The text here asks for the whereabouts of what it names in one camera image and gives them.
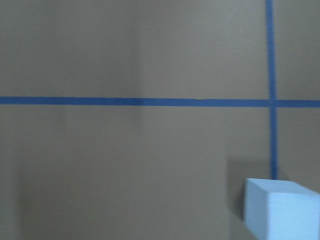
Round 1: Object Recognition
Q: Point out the light blue foam block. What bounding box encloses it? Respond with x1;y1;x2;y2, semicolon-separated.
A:
243;178;320;240

